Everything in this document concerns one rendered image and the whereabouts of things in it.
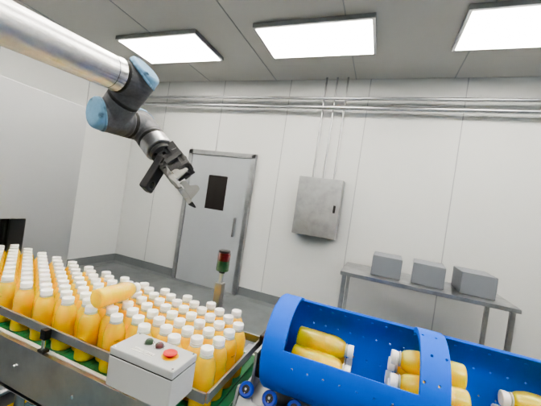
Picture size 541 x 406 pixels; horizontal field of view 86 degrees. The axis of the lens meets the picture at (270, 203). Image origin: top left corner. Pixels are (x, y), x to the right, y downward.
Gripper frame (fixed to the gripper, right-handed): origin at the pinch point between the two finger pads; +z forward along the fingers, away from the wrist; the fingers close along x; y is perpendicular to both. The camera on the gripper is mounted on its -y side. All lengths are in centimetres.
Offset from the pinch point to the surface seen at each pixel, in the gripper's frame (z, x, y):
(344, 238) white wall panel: 11, 316, 138
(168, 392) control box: 39.2, 1.1, -29.0
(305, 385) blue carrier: 59, 12, -3
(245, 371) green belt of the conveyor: 48, 43, -19
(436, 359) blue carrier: 73, 4, 27
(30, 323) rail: -12, 33, -71
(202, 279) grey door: -87, 403, -59
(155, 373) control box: 33.8, 1.2, -29.6
